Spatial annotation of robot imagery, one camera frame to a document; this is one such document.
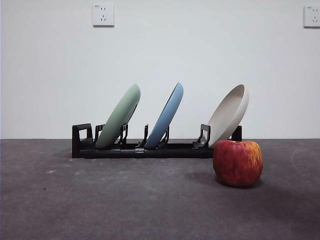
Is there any green plate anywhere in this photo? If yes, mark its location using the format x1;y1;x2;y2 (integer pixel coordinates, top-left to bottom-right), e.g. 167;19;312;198
94;83;142;149

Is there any red yellow apple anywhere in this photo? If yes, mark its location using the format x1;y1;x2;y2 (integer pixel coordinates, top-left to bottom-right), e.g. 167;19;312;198
212;139;264;188

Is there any blue plate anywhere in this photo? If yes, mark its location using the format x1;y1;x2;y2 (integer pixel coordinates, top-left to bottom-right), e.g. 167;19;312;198
144;81;185;149

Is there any beige plate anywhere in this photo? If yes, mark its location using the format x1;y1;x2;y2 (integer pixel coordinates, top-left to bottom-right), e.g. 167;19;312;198
207;84;250;149

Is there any black plate rack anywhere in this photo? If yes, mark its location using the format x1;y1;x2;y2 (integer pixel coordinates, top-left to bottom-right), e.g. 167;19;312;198
71;122;243;160

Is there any white wall socket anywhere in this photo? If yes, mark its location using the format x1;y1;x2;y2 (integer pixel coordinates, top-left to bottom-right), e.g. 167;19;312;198
303;5;320;28
92;3;116;28

